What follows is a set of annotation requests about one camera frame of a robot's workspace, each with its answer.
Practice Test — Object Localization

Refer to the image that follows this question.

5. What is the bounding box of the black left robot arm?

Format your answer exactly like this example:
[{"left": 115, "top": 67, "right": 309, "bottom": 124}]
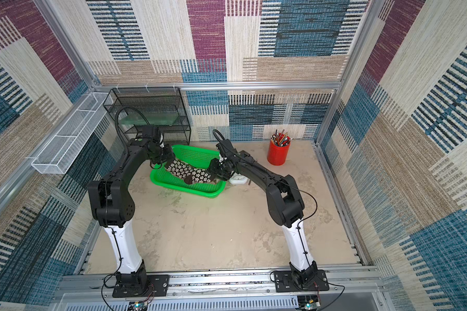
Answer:
[{"left": 88, "top": 107, "right": 176, "bottom": 298}]

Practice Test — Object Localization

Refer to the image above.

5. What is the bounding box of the white wire mesh tray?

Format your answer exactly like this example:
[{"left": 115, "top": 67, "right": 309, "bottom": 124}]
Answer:
[{"left": 31, "top": 92, "right": 108, "bottom": 174}]

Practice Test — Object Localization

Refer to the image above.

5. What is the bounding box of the green plastic basket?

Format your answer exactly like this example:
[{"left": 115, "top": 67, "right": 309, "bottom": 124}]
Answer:
[{"left": 150, "top": 145, "right": 226, "bottom": 198}]

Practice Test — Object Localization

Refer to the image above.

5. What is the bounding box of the small white alarm clock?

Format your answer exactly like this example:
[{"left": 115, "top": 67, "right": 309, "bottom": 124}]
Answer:
[{"left": 228, "top": 173, "right": 249, "bottom": 185}]

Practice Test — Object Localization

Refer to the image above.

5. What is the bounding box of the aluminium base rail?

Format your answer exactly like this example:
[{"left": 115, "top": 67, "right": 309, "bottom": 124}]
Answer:
[{"left": 49, "top": 264, "right": 395, "bottom": 310}]

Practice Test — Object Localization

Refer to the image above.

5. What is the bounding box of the red pencil cup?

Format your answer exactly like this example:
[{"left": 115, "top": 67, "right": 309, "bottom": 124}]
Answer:
[{"left": 267, "top": 130, "right": 291, "bottom": 166}]

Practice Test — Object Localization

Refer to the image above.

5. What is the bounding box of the brown floral sock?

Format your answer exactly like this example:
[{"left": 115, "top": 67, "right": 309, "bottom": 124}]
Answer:
[{"left": 165, "top": 159, "right": 216, "bottom": 185}]

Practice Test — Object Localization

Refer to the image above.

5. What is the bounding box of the black wire mesh shelf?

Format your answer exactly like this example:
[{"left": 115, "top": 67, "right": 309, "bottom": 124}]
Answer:
[{"left": 104, "top": 87, "right": 191, "bottom": 145}]

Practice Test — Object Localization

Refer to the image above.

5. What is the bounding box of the green mat on shelf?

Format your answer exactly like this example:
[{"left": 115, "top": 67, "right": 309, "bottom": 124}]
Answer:
[{"left": 119, "top": 111, "right": 178, "bottom": 126}]

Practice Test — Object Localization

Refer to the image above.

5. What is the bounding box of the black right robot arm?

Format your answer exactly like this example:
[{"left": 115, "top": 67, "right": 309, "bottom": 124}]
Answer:
[{"left": 207, "top": 129, "right": 346, "bottom": 290}]

